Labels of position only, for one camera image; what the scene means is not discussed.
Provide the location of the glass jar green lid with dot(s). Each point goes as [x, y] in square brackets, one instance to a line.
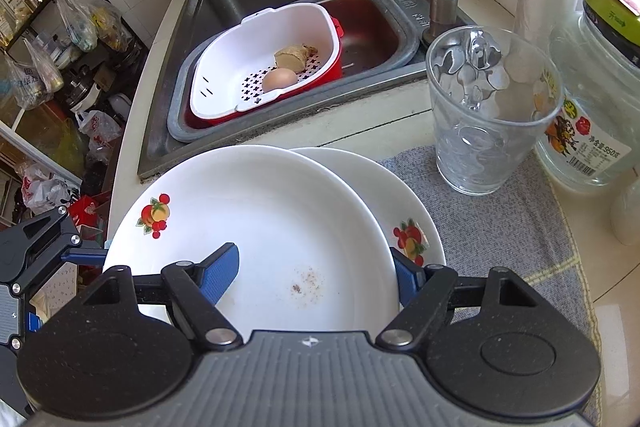
[590, 142]

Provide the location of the clear drinking glass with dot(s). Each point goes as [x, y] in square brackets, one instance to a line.
[480, 147]

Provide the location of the metal soap dispenser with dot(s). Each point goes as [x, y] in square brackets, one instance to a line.
[444, 7]

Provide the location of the white red plastic bag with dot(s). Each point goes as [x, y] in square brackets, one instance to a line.
[97, 127]
[42, 192]

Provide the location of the white colander basket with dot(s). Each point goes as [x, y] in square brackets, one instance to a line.
[235, 57]

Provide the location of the red box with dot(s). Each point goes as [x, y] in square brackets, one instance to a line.
[82, 209]

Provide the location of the ginger root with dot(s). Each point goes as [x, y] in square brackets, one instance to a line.
[292, 57]

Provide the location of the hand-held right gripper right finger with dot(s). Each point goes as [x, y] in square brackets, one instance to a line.
[407, 275]

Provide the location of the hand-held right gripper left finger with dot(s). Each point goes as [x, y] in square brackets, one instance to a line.
[220, 274]

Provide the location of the brown egg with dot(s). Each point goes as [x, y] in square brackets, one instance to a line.
[277, 79]

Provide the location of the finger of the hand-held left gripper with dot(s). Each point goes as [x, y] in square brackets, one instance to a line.
[85, 255]
[34, 322]

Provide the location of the white fruit print plate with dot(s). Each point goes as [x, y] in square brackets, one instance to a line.
[380, 192]
[280, 217]

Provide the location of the grey blue checked cloth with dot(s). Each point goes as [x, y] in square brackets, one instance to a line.
[500, 227]

